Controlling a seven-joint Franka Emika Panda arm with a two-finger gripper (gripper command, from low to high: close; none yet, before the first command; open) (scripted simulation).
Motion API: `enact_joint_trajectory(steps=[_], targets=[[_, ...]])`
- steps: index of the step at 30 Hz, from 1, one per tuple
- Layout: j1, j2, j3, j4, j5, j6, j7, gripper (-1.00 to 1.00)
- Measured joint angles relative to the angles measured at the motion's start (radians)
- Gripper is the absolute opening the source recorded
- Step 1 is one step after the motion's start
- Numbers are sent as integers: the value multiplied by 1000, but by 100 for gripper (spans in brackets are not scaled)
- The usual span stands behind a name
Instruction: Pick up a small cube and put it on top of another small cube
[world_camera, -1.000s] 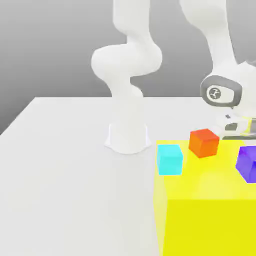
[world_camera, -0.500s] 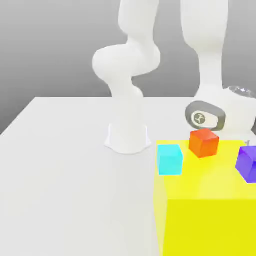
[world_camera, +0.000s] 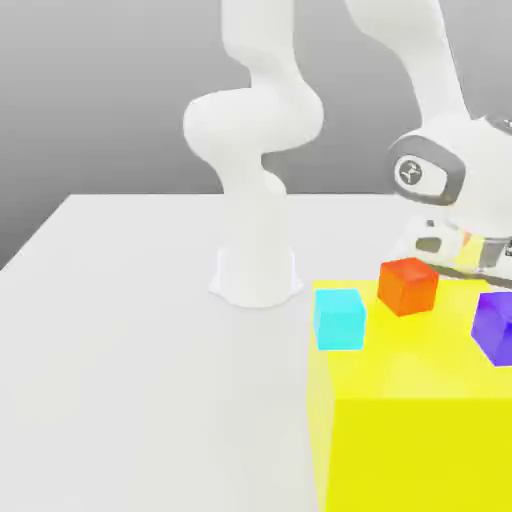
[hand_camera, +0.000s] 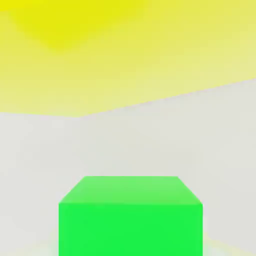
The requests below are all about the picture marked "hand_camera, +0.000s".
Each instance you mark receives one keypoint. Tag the small green cube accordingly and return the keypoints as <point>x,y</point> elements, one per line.
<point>130,226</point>

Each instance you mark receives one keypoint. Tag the large yellow box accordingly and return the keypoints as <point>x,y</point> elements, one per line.
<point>100,50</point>

